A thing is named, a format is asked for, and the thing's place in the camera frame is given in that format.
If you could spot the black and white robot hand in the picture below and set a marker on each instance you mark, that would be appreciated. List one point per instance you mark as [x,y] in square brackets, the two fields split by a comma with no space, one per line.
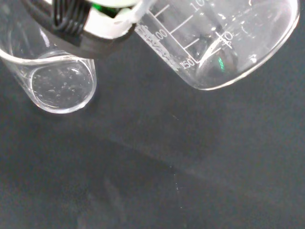
[71,22]

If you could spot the clear plain glass beaker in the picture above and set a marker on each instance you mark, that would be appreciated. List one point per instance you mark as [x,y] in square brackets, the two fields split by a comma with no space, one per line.
[62,88]

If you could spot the black bench cloth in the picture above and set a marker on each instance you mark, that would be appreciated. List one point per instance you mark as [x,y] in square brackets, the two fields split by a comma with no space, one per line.
[152,155]

